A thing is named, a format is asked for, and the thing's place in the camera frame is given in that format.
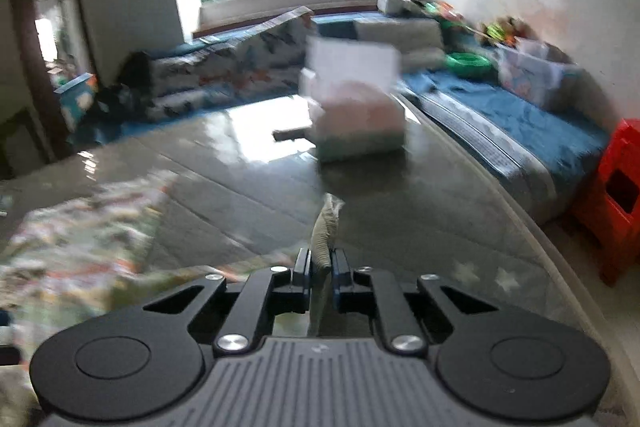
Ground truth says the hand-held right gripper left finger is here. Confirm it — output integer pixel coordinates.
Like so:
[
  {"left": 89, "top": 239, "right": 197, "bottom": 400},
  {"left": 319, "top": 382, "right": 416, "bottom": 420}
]
[{"left": 142, "top": 247, "right": 313, "bottom": 355}]

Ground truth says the black clothing pile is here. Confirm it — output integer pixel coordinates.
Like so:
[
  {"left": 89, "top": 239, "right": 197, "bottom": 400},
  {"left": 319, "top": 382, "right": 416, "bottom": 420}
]
[{"left": 80, "top": 51, "right": 157, "bottom": 134}]

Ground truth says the red small box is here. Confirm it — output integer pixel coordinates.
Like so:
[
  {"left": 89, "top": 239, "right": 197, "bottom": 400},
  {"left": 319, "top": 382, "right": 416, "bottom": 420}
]
[{"left": 572, "top": 119, "right": 640, "bottom": 288}]

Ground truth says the butterfly print pillow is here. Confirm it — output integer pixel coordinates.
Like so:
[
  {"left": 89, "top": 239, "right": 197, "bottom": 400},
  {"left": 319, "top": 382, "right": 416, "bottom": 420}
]
[
  {"left": 155, "top": 67, "right": 302, "bottom": 114},
  {"left": 245, "top": 6, "right": 314, "bottom": 72},
  {"left": 150, "top": 38, "right": 261, "bottom": 80}
]

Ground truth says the teal blue sofa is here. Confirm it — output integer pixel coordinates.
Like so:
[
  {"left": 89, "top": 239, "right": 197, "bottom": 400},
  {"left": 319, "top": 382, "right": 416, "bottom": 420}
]
[{"left": 120, "top": 7, "right": 612, "bottom": 224}]

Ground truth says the green plastic basin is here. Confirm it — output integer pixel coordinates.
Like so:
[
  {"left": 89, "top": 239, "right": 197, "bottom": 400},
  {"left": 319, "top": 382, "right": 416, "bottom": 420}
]
[{"left": 444, "top": 52, "right": 494, "bottom": 80}]

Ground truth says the blue white toy cabinet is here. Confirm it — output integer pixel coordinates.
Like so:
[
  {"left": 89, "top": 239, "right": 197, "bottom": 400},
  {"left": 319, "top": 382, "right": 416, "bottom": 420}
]
[{"left": 55, "top": 74, "right": 99, "bottom": 130}]

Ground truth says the clear printed storage box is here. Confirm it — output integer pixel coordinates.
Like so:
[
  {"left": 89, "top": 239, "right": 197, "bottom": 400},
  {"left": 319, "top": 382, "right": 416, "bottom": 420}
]
[{"left": 497, "top": 37, "right": 577, "bottom": 108}]

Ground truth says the pastel patterned baby garment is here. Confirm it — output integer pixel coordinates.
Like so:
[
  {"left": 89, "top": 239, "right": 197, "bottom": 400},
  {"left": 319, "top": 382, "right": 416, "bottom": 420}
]
[{"left": 0, "top": 169, "right": 346, "bottom": 427}]

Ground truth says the grey pillow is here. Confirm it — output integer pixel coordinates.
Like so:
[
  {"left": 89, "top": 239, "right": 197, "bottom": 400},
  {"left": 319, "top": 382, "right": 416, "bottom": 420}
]
[{"left": 352, "top": 18, "right": 445, "bottom": 70}]

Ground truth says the pink white tissue box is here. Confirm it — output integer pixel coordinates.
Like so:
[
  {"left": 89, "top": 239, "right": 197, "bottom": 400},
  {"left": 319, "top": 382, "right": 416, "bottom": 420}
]
[{"left": 299, "top": 34, "right": 407, "bottom": 164}]

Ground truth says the dark wooden door frame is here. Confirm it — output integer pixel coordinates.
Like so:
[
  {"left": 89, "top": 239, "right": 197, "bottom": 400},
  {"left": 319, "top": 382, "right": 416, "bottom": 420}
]
[{"left": 7, "top": 0, "right": 101, "bottom": 168}]

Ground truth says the grey flat device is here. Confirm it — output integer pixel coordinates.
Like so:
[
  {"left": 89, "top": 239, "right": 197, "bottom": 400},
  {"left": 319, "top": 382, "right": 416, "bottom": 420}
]
[{"left": 272, "top": 129, "right": 315, "bottom": 144}]

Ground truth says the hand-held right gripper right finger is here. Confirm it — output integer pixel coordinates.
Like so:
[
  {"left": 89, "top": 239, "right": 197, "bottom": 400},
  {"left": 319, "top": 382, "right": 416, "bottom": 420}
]
[{"left": 330, "top": 248, "right": 501, "bottom": 354}]

